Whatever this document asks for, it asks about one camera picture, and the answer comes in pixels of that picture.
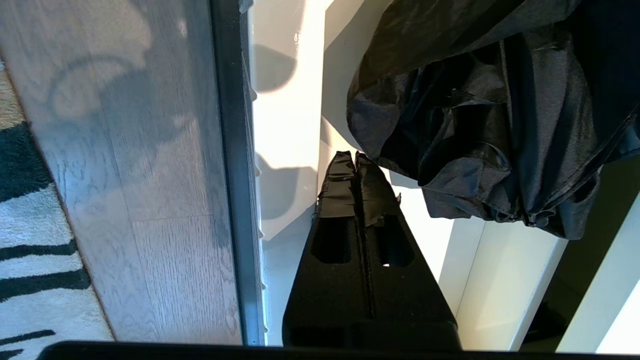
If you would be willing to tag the black umbrella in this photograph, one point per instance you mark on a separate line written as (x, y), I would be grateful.
(500, 110)

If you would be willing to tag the white cabinet drawer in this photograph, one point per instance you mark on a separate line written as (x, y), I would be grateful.
(285, 125)

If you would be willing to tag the zebra pattern rug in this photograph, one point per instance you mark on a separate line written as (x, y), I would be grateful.
(30, 250)

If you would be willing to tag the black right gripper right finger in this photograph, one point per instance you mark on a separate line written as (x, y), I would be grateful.
(405, 305)

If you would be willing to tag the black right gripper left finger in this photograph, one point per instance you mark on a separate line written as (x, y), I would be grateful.
(325, 300)

